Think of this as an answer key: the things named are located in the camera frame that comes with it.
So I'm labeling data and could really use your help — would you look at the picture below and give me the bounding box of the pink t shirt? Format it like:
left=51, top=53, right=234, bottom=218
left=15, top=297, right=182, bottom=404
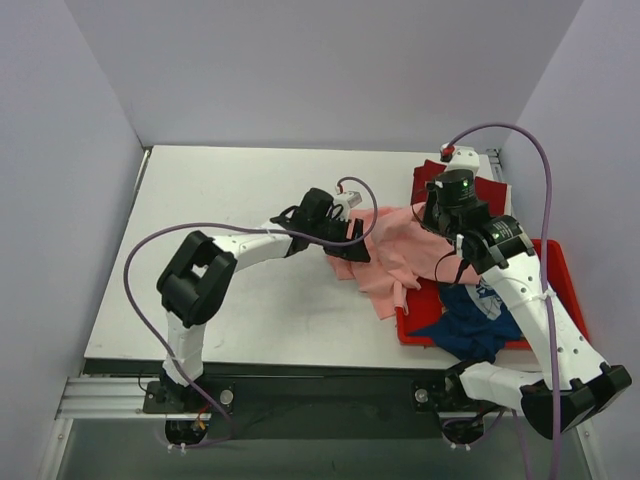
left=327, top=202, right=460, bottom=320

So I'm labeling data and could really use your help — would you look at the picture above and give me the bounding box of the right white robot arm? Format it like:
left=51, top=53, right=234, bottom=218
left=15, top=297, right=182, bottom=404
left=423, top=169, right=632, bottom=439

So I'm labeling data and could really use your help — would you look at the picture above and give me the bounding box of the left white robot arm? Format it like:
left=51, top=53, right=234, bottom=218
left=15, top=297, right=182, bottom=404
left=157, top=186, right=371, bottom=412

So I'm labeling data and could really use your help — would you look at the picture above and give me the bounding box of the folded dark red t shirt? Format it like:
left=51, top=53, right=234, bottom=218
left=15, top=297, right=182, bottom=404
left=410, top=160, right=512, bottom=217

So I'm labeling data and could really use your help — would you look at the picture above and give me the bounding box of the red plastic bin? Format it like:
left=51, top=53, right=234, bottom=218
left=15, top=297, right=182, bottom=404
left=396, top=240, right=589, bottom=350

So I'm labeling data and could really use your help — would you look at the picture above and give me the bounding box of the blue printed t shirt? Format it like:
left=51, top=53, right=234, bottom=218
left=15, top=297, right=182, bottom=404
left=398, top=280, right=523, bottom=362

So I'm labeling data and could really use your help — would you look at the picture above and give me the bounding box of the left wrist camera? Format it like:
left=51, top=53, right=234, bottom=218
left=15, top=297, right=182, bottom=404
left=333, top=185, right=362, bottom=212

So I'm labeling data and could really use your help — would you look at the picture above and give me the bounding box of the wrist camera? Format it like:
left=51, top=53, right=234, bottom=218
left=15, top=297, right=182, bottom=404
left=333, top=185, right=362, bottom=212
left=440, top=144, right=480, bottom=176

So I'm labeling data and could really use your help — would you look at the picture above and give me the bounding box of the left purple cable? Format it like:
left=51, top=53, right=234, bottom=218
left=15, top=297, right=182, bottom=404
left=123, top=177, right=377, bottom=448

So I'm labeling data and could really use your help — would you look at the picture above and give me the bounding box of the purple cable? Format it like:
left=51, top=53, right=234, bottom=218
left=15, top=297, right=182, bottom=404
left=442, top=122, right=564, bottom=480
left=123, top=177, right=377, bottom=448

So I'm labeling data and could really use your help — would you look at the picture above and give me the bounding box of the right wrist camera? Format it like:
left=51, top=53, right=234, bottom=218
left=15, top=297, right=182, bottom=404
left=440, top=144, right=480, bottom=176

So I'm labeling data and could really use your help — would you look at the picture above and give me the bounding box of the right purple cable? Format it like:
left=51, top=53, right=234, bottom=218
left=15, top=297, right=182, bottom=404
left=442, top=122, right=564, bottom=480

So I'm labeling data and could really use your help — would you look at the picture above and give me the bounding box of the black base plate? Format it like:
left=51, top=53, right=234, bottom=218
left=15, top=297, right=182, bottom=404
left=142, top=363, right=499, bottom=446

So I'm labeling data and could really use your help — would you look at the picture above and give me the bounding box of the aluminium frame rail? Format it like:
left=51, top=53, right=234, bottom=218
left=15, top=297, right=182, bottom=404
left=54, top=374, right=594, bottom=420

